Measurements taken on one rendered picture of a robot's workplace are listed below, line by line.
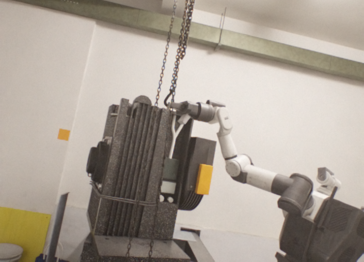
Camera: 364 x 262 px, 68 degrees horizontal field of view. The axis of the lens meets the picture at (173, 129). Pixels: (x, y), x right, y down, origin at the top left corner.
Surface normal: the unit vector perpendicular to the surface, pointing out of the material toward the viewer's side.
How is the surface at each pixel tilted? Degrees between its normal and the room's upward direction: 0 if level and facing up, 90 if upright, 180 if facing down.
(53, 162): 90
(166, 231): 90
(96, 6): 90
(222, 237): 90
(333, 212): 75
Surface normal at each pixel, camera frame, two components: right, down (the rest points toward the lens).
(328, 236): -0.76, -0.44
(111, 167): 0.37, -0.01
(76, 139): 0.12, -0.07
